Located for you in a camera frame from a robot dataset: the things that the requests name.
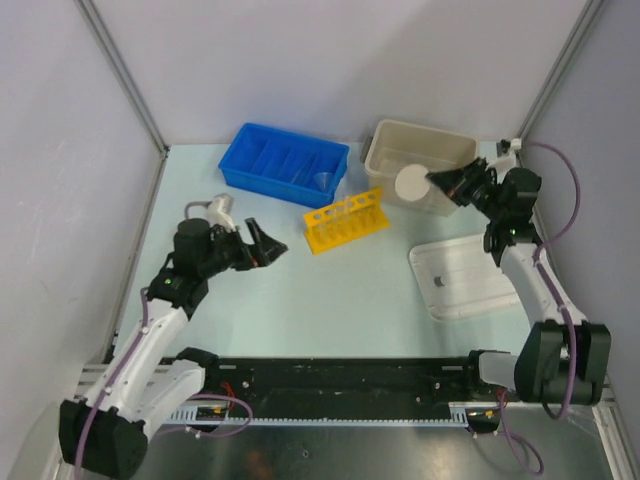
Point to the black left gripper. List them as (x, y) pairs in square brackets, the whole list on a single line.
[(266, 250)]

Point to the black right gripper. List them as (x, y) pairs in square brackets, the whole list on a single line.
[(455, 183)]

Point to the wire gauze with ceramic centre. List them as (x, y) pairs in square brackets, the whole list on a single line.
[(411, 183)]

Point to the clear glass funnel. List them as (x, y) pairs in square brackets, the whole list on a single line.
[(324, 181)]

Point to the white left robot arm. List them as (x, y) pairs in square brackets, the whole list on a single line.
[(108, 430)]

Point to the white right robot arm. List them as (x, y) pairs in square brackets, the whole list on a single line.
[(564, 358)]

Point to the yellow test tube rack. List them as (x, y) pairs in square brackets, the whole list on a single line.
[(367, 217)]

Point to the beige plastic storage box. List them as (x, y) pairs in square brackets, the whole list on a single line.
[(396, 145)]

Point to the blue plastic divided bin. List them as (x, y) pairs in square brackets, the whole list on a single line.
[(263, 160)]

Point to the white plastic lid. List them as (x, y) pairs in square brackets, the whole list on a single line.
[(459, 280)]

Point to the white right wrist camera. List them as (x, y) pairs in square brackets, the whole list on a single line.
[(507, 155)]

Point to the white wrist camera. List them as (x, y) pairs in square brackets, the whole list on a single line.
[(507, 155), (219, 212)]

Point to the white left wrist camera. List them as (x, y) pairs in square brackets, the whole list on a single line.
[(219, 212)]

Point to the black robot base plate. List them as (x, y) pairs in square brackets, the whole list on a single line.
[(298, 381)]

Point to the aluminium frame rail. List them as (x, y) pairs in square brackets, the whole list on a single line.
[(607, 392), (93, 372)]

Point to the slotted cable duct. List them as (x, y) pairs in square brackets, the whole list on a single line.
[(335, 412)]

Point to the aluminium frame rail right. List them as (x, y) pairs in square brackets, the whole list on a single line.
[(607, 392)]

